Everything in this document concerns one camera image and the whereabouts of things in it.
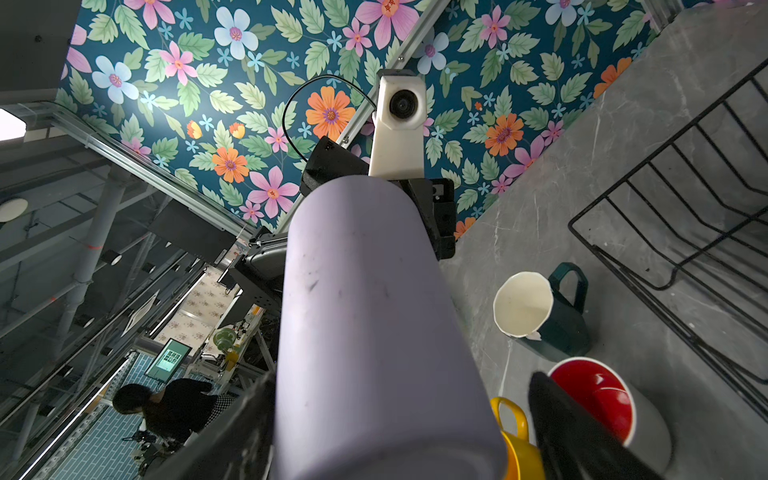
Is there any green screen monitor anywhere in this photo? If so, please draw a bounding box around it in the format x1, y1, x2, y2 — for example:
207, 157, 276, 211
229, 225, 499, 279
144, 339, 192, 384

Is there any black wire dish rack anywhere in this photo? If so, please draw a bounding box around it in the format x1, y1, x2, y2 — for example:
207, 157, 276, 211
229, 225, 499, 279
568, 64, 767, 418

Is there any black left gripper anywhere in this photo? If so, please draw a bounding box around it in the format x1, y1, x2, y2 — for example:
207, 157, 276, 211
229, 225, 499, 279
300, 136, 456, 260

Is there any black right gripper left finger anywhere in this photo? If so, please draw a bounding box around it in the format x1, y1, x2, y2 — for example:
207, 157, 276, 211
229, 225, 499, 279
147, 372, 276, 480

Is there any green mug cream inside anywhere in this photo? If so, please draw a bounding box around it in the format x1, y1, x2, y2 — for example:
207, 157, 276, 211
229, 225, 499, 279
493, 262, 592, 362

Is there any white mug red inside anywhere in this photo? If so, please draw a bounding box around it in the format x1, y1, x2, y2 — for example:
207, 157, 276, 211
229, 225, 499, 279
549, 357, 672, 474

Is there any yellow mug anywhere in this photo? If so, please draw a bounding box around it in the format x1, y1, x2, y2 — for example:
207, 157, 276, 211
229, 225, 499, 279
490, 397, 546, 480

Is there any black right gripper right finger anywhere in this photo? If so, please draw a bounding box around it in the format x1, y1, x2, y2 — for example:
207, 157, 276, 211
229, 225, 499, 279
528, 371, 660, 480

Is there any person in black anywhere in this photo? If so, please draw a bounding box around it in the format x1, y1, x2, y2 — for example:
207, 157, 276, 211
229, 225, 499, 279
112, 378, 219, 444

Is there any lilac cup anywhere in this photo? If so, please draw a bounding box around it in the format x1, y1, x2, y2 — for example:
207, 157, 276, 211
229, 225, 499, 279
273, 176, 507, 479

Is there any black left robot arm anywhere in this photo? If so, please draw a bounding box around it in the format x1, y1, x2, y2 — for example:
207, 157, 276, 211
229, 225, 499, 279
230, 137, 457, 314

